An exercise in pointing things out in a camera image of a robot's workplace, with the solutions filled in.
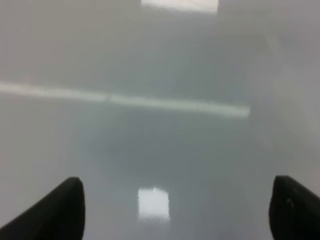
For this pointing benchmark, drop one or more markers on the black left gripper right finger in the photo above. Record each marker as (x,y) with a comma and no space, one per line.
(294,211)

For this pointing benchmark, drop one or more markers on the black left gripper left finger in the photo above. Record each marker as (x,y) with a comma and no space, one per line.
(60,215)

